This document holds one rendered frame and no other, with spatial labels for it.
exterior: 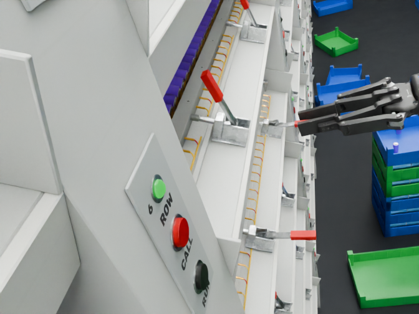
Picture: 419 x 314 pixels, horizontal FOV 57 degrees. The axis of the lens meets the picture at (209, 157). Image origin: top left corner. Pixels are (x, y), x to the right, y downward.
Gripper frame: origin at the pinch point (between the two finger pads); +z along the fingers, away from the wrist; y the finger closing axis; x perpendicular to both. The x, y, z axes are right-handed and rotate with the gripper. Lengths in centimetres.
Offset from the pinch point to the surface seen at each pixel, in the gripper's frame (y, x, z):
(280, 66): 16.0, 4.8, 6.5
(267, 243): -27.7, 0.3, 7.6
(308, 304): -3, -60, 18
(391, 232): 49, -98, -6
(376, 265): 35, -99, 1
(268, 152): -6.2, -0.4, 9.3
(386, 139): 63, -61, -12
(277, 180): -13.1, -1.4, 7.5
